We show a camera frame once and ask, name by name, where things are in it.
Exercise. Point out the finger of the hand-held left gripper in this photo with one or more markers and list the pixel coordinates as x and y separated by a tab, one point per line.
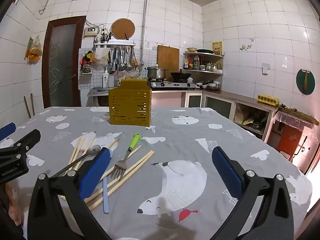
28	140
7	131

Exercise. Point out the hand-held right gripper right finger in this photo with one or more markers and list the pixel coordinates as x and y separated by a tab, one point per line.
227	175

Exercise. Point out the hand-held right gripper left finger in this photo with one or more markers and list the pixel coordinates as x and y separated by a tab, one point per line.
95	173

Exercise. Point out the set of wooden chopsticks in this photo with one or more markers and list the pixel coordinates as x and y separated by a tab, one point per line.
136	167

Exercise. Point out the yellow slotted utensil holder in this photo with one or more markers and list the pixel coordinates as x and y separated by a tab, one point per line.
130	105

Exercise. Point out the row of hanging kitchen utensils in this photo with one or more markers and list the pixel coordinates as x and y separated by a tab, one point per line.
122	58

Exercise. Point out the person's left hand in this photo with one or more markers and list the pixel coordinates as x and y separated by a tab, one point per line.
14	205

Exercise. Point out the wooden stick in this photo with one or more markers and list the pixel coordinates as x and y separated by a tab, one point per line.
32	105
27	107

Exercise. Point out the grey bear print tablecloth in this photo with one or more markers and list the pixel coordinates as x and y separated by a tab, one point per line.
175	135

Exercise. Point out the orange red box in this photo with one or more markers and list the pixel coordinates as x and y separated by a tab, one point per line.
288	140

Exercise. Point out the orange plastic bag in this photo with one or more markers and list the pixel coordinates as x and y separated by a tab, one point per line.
35	52

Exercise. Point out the stainless steel sink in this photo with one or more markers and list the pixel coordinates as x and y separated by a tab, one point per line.
103	90

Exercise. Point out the brown framed frosted glass door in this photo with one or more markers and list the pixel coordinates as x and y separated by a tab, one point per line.
62	62

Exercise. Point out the table with plastic cover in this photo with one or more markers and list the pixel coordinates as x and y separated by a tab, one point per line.
290	117

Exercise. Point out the yellow egg carton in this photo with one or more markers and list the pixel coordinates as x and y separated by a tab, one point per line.
268	100

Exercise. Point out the group of dishes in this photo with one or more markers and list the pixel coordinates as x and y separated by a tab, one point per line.
210	85

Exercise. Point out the kitchen counter cabinet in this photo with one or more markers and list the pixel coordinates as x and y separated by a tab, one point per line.
170	98

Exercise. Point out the white soap bottle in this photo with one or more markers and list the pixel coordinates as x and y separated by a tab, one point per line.
106	78

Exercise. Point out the red and yellow hanging bags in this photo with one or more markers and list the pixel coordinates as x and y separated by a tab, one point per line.
87	57

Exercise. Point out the metal corner shelf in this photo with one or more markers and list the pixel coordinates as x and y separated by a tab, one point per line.
212	72

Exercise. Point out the steel gas stove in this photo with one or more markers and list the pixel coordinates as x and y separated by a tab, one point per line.
172	85

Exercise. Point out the black wok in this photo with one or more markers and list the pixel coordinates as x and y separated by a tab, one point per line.
180	75

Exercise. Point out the white hanging plastic bag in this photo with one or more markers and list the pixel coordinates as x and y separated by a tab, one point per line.
102	55

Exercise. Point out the dark sauce bottle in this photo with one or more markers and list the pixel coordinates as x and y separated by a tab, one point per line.
196	63

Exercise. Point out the green round board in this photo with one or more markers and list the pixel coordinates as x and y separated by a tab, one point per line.
301	85

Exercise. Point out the red label sauce bottle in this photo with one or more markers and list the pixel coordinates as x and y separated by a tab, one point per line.
190	63

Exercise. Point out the stainless steel pot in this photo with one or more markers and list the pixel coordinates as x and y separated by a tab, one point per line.
156	73

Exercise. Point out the beige controller box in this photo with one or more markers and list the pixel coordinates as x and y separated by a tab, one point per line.
90	31

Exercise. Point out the black frying pan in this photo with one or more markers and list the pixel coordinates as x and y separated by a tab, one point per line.
205	51

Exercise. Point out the pale bowl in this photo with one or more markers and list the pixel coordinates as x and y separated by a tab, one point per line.
191	50

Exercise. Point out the rectangular wooden cutting board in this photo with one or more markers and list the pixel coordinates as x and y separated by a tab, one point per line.
168	57

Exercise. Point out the round wooden cutting board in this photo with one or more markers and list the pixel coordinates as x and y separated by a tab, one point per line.
122	28

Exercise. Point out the white wall socket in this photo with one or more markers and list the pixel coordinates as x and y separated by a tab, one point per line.
265	68

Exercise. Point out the yellow wall poster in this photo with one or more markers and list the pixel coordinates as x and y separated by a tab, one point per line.
217	48

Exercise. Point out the small wall hooks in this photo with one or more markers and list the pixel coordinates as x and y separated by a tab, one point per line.
243	47

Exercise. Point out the metal wall rack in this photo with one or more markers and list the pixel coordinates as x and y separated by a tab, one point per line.
115	43

